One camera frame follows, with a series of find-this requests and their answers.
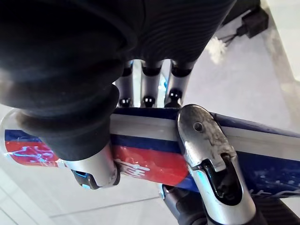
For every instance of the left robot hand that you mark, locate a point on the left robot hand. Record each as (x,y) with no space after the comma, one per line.
(211,150)

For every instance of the blue red white toothpaste tube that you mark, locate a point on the blue red white toothpaste tube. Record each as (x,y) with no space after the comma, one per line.
(150,150)

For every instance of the black power adapter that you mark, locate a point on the black power adapter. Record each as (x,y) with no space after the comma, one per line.
(254,22)

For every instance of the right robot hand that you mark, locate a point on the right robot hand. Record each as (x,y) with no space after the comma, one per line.
(70,58)

